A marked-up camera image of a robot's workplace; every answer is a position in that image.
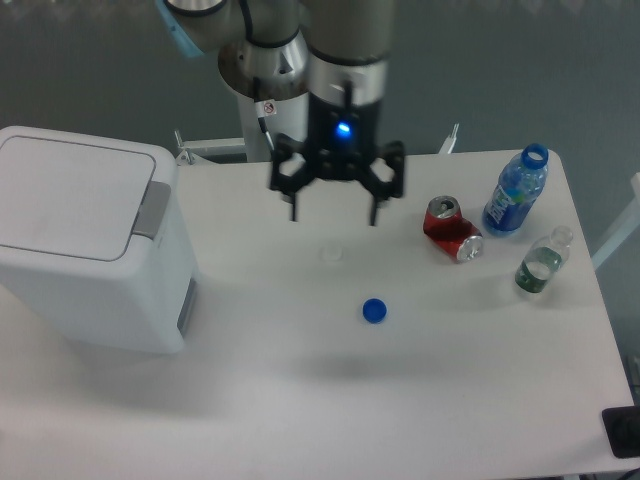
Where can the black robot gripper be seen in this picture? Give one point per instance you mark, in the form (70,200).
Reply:
(340,146)

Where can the white trash can body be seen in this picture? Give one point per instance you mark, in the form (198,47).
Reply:
(139,301)

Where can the white trash can lid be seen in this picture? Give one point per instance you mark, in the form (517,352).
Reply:
(69,198)

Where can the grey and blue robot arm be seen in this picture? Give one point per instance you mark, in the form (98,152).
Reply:
(315,74)

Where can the white bottle cap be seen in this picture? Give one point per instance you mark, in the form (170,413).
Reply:
(331,252)

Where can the crushed red soda can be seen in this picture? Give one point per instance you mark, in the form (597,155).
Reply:
(445,225)

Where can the blue bottle cap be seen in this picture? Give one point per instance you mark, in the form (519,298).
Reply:
(374,310)

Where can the blue plastic drink bottle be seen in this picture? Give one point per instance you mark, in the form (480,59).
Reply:
(519,185)

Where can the clear bottle with green label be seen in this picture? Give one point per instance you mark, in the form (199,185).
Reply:
(544,259)

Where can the black device at table edge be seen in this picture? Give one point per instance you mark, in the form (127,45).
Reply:
(622,429)

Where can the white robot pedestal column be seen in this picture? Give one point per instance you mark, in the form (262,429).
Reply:
(287,117)

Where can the white metal base frame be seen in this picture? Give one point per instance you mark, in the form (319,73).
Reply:
(190,151)

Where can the white post at right edge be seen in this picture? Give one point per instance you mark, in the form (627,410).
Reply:
(619,230)

